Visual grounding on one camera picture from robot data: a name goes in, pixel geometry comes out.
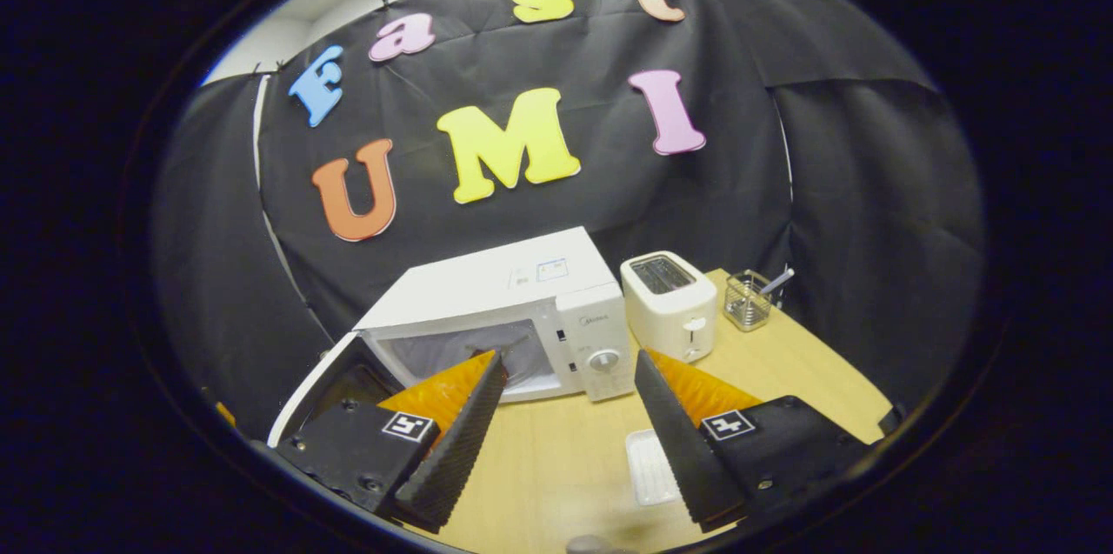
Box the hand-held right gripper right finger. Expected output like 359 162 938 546
633 350 873 535

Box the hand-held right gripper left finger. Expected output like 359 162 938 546
274 350 510 535

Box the white microwave oven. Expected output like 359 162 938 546
265 226 637 451

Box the white rectangular tray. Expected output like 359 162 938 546
625 429 683 508

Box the white toaster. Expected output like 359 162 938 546
620 251 719 364

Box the black backdrop cloth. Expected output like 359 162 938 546
148 0 988 442

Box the wire mesh utensil holder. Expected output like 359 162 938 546
723 270 775 332

